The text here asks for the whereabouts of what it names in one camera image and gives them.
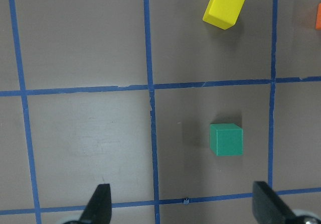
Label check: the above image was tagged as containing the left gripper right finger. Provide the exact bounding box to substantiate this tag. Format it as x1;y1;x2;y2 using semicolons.
252;181;302;224

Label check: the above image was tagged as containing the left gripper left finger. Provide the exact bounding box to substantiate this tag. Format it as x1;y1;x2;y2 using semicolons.
79;184;111;223

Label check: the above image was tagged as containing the green block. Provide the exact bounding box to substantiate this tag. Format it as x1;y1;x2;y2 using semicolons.
209;124;244;157

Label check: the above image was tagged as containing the orange block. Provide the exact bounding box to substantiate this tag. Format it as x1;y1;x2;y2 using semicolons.
315;3;321;30

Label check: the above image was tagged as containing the yellow block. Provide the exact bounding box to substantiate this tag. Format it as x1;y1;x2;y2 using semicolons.
202;0;245;30

